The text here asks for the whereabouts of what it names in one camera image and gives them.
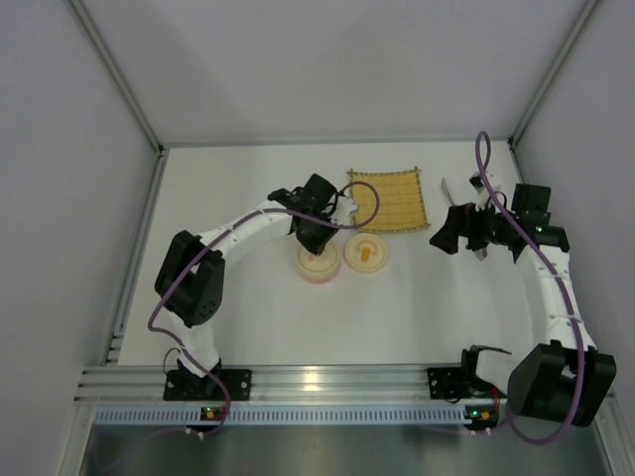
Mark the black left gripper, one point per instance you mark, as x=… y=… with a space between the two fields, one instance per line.
x=312 y=233

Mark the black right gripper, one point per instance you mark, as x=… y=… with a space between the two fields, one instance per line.
x=466 y=226

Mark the cream lid with pink handle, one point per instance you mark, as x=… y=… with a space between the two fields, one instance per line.
x=331 y=257

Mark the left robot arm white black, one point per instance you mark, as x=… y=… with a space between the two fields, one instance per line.
x=191 y=279

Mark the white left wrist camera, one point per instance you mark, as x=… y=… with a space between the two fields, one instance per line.
x=345 y=211

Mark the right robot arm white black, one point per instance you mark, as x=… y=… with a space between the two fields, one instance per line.
x=563 y=375

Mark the left upright frame post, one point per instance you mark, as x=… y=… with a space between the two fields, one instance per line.
x=89 y=28

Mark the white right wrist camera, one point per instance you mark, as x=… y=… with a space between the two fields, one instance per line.
x=486 y=186

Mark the aluminium frame rail front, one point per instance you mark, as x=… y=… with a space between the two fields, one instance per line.
x=270 y=385

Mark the bamboo mat green edge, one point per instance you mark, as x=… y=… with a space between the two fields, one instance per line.
x=402 y=208

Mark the metal tongs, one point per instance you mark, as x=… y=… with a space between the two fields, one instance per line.
x=480 y=254

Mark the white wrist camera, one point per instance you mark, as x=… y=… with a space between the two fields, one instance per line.
x=345 y=211
x=486 y=186

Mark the upright frame post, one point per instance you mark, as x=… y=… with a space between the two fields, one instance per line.
x=89 y=28
x=573 y=35

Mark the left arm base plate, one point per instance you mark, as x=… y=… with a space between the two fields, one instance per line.
x=183 y=386

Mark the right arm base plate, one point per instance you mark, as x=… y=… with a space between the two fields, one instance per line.
x=456 y=383

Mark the cream lid with orange handle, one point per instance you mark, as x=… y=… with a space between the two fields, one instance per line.
x=366 y=253

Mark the slotted grey cable duct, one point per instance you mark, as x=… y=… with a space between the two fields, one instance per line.
x=164 y=415

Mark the pink bowl white inside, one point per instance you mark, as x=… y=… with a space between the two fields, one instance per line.
x=318 y=277

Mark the right upright frame post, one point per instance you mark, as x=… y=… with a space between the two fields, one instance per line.
x=573 y=35

